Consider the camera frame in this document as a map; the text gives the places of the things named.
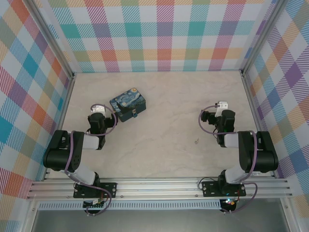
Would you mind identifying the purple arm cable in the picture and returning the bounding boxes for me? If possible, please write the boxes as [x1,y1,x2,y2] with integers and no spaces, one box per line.
[198,103,259,215]
[63,103,118,217]

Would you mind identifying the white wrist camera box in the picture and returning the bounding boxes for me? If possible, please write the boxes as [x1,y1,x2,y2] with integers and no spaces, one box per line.
[90,105,107,117]
[215,101,229,117]

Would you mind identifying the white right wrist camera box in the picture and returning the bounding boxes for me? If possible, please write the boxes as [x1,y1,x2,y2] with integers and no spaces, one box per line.
[215,101,229,117]

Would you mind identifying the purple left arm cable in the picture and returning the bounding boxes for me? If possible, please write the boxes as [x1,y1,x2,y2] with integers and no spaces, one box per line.
[63,103,118,217]

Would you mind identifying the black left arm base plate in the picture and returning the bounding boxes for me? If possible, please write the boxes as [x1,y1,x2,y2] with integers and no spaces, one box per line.
[73,182,118,199]

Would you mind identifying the aluminium frame post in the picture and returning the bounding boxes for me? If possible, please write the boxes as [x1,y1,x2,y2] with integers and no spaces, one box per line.
[28,0,77,80]
[240,0,285,76]

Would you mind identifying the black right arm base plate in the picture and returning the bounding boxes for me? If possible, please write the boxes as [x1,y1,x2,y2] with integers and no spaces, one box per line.
[201,180,247,198]

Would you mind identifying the aluminium mounting rail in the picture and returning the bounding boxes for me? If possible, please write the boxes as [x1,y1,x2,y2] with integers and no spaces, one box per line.
[27,177,293,201]

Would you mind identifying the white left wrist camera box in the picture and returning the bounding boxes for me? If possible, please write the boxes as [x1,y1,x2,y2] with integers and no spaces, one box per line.
[90,105,107,117]

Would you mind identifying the starry night painted tin box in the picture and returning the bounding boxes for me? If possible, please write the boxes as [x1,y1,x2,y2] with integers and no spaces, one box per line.
[109,87,148,123]

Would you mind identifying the aluminium side rail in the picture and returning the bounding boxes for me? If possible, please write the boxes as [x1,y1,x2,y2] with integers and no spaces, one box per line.
[42,72,77,182]
[240,71,277,179]

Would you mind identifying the white slotted cable duct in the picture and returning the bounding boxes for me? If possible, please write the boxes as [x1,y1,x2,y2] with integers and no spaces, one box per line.
[38,200,222,211]

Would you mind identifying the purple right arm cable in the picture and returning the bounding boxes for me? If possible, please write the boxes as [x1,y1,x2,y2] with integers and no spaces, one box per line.
[198,103,259,215]

